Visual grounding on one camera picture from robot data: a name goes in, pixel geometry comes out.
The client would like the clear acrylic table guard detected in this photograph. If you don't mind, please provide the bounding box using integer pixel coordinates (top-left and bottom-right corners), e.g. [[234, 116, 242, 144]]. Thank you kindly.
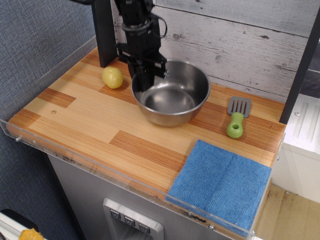
[[0, 36, 284, 240]]

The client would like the black vertical post right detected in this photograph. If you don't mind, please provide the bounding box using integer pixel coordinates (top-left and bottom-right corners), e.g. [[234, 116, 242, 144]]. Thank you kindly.
[[279, 9, 320, 124]]

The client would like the white toy sink unit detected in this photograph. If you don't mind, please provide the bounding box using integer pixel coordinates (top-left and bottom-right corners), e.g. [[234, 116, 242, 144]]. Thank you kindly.
[[271, 94, 320, 203]]

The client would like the black vertical post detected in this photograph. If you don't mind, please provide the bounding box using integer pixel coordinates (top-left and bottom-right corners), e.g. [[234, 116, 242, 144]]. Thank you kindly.
[[91, 0, 117, 68], [279, 9, 320, 124]]

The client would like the yellow object bottom left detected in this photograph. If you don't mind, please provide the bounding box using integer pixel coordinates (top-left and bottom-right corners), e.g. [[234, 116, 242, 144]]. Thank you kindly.
[[18, 228, 45, 240]]

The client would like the yellow potato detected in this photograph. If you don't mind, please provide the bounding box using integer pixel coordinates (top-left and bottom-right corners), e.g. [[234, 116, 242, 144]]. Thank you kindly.
[[101, 66, 123, 89]]

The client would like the blue microfibre cloth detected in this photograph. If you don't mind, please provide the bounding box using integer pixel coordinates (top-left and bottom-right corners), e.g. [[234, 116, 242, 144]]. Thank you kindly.
[[165, 140, 271, 237]]

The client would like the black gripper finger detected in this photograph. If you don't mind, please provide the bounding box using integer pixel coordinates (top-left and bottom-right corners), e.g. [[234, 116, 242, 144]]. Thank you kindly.
[[127, 59, 137, 78], [136, 65, 155, 92]]

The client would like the stainless steel bowl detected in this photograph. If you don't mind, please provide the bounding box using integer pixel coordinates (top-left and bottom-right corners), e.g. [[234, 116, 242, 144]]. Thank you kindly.
[[131, 59, 211, 127]]

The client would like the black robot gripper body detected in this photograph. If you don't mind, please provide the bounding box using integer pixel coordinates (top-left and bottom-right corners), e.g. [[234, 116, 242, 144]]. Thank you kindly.
[[116, 17, 169, 79]]

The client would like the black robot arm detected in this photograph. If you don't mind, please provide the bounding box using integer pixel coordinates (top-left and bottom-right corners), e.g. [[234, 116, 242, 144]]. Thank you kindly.
[[115, 0, 168, 92]]

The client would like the black vertical post left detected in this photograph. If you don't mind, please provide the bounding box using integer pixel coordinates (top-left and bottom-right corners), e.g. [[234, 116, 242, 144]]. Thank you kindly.
[[91, 0, 117, 68]]

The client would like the grey spatula green handle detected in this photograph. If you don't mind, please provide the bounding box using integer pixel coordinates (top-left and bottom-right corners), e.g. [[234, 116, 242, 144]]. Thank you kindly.
[[226, 96, 252, 139]]

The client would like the black white device bottom left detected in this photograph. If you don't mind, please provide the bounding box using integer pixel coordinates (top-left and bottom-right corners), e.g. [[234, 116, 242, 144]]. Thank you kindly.
[[0, 209, 39, 240]]

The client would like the grey cabinet with dispenser panel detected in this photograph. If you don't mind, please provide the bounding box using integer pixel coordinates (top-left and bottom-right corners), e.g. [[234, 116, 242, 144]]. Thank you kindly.
[[47, 152, 261, 240]]

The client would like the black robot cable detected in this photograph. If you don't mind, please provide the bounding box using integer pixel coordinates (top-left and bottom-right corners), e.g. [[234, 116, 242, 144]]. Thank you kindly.
[[149, 13, 168, 40]]

